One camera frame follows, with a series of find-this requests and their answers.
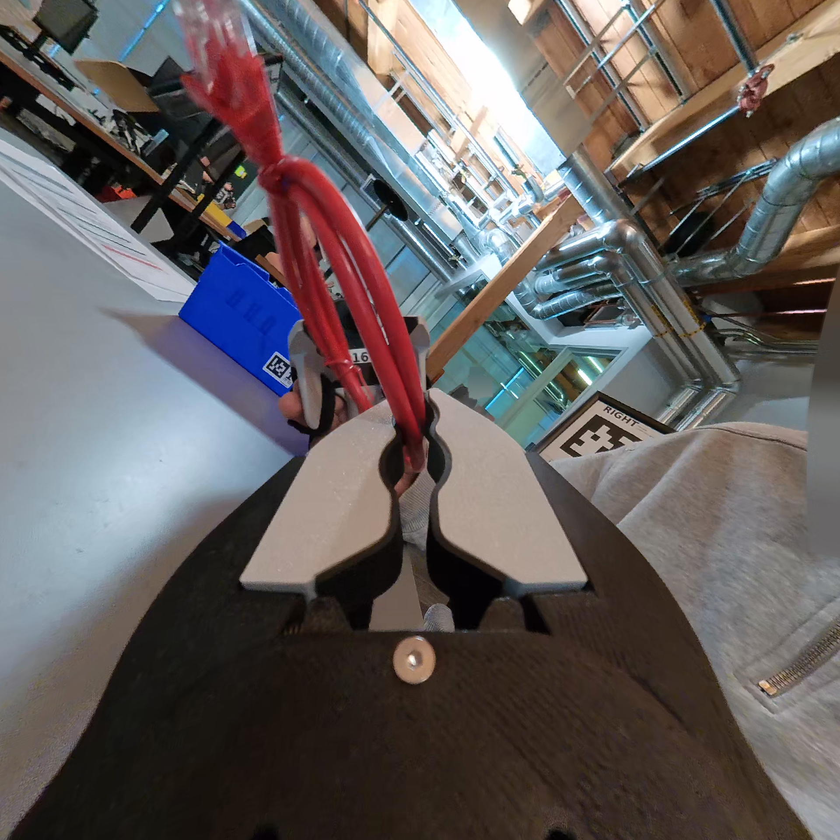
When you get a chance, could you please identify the white paper sheet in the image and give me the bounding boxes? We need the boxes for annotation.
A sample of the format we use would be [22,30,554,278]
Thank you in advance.
[0,138,198,303]

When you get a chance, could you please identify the framed marker sign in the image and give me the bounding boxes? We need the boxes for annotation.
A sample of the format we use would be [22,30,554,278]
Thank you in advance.
[535,392,677,468]

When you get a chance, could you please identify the black pole lamp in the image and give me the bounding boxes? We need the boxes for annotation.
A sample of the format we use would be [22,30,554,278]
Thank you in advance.
[371,177,409,231]

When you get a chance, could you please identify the person's grey hoodie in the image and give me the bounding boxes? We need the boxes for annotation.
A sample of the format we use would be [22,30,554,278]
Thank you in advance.
[551,420,840,840]

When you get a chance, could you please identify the person's right forearm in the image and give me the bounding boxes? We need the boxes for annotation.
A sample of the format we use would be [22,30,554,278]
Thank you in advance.
[399,472,454,632]

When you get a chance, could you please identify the blue plastic bin with tag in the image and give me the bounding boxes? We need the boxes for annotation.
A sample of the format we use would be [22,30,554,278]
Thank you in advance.
[178,241,306,395]

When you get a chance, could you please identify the long wooden workbench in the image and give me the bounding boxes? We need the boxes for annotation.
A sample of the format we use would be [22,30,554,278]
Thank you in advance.
[0,49,237,244]

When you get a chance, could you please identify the red network cable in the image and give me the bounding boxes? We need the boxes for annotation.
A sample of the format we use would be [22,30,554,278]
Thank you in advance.
[174,0,435,468]

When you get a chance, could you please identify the black monitor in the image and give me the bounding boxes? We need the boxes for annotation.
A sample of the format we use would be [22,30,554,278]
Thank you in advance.
[33,0,99,56]

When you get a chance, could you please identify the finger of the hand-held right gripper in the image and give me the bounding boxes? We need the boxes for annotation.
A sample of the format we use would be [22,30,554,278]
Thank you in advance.
[287,319,326,435]
[408,317,432,387]

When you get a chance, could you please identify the wooden post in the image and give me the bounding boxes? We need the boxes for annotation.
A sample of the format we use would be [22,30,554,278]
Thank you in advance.
[427,193,585,382]

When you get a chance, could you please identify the person's right hand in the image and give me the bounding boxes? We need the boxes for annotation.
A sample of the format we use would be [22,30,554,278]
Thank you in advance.
[279,390,360,439]

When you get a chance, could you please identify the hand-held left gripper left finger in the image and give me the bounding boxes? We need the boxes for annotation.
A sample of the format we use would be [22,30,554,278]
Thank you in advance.
[239,402,404,599]

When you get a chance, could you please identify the cardboard piece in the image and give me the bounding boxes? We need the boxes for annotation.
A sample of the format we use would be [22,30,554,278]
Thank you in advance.
[72,59,161,116]

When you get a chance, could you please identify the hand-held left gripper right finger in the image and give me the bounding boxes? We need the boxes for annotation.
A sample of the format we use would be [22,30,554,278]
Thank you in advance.
[427,387,589,599]

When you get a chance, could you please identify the silver ventilation ducts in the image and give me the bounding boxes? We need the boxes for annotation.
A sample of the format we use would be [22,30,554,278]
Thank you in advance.
[243,0,840,427]

